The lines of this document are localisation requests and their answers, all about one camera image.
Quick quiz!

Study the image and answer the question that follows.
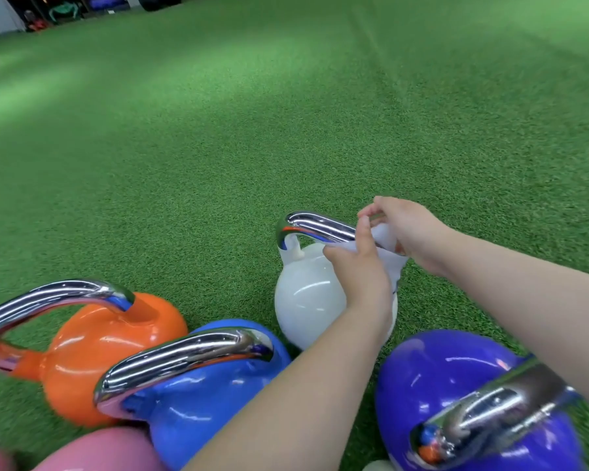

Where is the person's right hand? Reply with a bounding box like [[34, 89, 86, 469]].
[[357, 195, 456, 278]]

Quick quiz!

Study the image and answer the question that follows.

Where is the person's left hand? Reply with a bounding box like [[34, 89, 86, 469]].
[[322, 216, 395, 312]]

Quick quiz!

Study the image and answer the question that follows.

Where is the white cleaning wipe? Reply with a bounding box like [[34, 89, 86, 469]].
[[324, 222, 410, 293]]

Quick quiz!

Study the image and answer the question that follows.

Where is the person's left forearm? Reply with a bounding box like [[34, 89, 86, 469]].
[[184, 295, 395, 471]]

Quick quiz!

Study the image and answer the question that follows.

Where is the person's right forearm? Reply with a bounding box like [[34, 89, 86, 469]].
[[441, 229, 589, 418]]

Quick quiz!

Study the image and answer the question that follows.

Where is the white kettlebell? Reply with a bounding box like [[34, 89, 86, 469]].
[[274, 211, 399, 352]]

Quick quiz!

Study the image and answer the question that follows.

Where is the purple kettlebell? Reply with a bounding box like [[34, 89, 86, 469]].
[[375, 330, 588, 471]]

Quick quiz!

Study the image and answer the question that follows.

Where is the blue kettlebell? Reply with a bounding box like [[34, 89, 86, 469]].
[[94, 319, 293, 471]]

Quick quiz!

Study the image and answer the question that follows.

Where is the orange kettlebell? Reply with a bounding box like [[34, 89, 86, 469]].
[[0, 279, 189, 428]]

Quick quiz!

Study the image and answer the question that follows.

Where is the teal gym equipment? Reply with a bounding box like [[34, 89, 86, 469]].
[[47, 1, 82, 23]]

